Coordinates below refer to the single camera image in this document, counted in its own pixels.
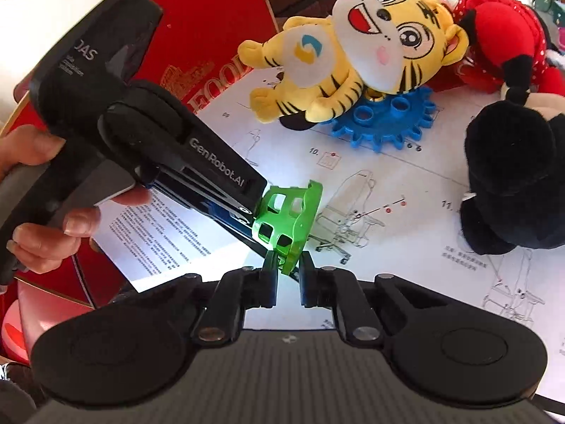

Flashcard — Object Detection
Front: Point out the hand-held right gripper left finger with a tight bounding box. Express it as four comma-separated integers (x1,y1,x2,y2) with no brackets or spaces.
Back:
108,249,280,346

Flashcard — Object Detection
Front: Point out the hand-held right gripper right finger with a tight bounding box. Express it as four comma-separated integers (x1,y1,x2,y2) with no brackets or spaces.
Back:
299,249,471,347

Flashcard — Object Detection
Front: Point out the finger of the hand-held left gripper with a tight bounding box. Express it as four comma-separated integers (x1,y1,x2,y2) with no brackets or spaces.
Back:
150,124,268,215
147,176,257,240

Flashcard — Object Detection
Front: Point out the green plastic toy basket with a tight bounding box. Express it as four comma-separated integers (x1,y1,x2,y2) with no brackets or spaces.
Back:
251,179,324,276

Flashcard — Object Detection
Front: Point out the red cardboard box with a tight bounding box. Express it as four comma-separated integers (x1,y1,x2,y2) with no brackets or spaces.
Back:
0,0,285,305

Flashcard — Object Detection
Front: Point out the black white mouse plush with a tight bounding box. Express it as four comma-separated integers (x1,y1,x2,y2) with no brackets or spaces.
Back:
459,99,565,256

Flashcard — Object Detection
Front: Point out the person's left hand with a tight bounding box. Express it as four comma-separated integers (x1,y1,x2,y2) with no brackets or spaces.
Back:
0,124,151,275

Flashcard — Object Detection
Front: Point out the white instruction sheet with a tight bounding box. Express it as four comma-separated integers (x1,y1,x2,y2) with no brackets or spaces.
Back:
95,53,565,407

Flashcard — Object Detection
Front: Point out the blue plastic gear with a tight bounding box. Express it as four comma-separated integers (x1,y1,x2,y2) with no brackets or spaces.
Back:
329,86,438,153

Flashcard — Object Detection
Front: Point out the pink soft toy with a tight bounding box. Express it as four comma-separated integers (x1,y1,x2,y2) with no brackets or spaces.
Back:
0,280,95,365

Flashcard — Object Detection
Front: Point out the yellow tiger plush toy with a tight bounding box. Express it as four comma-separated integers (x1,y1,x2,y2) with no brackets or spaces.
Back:
249,0,469,123

